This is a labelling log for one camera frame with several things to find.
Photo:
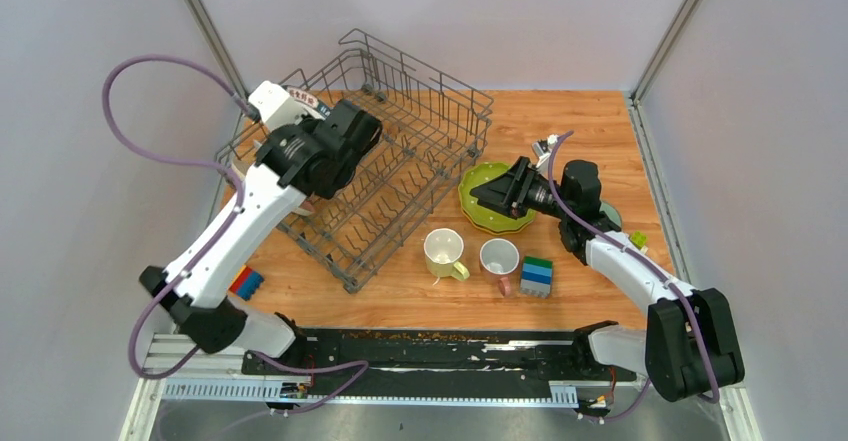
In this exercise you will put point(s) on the cream and pink plate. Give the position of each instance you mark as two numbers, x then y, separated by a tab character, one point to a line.
306	208

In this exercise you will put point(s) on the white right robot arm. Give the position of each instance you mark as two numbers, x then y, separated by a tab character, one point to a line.
689	346

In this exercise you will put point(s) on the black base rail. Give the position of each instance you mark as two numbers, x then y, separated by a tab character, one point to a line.
535	369

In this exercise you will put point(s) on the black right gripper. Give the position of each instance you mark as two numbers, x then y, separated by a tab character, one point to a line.
508	191

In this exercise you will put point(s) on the green blue grey block stack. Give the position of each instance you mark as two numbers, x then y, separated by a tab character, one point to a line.
536	277

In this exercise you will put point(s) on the yellow mug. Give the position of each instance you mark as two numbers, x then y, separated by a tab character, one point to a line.
443	249

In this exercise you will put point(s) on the small red yellow green toy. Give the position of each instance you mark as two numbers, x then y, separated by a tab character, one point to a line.
639	241

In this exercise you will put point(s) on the grey wire dish rack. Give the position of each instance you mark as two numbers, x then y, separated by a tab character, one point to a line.
434	129

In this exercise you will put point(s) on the green scalloped plate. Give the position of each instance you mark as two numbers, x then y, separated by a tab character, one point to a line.
483	208

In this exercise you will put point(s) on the pink mug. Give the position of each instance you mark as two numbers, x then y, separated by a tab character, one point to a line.
500	263

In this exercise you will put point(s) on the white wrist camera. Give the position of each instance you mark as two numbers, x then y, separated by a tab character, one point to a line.
276	106
542	149

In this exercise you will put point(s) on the stacked teal and yellow bowls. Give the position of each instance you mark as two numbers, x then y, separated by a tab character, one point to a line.
612	213

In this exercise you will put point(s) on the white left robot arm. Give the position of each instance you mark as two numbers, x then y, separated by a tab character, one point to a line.
312	157

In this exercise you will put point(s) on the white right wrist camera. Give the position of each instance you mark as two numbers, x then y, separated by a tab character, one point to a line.
542	149

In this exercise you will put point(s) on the yellow red blue toy block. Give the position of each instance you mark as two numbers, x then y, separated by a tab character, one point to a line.
246	283

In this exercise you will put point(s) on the teal rimmed plate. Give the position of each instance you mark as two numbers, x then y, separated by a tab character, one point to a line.
312	104

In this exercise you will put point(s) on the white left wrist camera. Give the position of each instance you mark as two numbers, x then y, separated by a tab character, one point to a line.
276	106

